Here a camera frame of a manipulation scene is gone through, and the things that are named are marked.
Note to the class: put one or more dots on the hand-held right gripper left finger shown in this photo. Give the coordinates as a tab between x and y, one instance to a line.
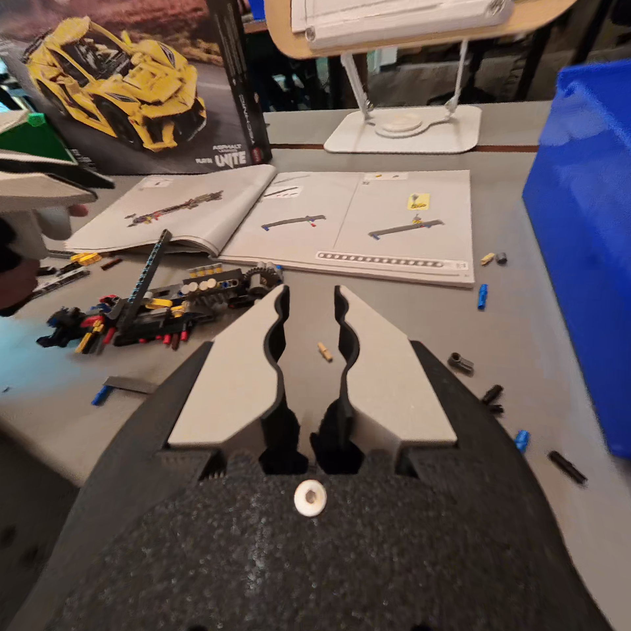
231	384

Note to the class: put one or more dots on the brown toy axle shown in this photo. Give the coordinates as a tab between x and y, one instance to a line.
112	263

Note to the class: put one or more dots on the dark grey long toy beam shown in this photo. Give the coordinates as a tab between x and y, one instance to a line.
130	384

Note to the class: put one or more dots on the yellow car toy set box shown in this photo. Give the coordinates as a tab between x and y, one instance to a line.
148	74

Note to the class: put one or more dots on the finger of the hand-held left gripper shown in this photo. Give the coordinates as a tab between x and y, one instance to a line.
39	192
34	157

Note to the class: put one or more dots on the green plastic bin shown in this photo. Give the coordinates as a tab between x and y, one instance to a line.
39	143

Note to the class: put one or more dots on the yellow toy connector piece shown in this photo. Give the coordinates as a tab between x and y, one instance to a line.
86	259

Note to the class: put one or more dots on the toy car chassis assembly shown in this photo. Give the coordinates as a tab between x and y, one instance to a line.
217	286

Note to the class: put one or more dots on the person's left hand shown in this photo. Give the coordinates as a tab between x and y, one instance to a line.
19	286

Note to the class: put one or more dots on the grey building instruction booklet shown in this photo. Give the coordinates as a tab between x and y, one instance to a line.
394	217

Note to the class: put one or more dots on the light grey holed toy beam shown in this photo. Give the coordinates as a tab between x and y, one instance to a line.
64	281

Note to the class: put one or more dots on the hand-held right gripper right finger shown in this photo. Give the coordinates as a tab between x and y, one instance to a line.
394	389

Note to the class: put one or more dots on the printed instruction sheet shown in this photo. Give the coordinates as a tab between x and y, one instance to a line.
369	12

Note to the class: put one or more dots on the long blue toy pin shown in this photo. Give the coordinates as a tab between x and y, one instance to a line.
482	297

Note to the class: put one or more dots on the tan toy pin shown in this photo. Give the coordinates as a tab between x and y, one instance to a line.
325	352
487	259

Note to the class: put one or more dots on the black long holed toy beam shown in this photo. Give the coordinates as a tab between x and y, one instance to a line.
148	276

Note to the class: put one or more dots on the blue plastic bin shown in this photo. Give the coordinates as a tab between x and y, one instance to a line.
581	222

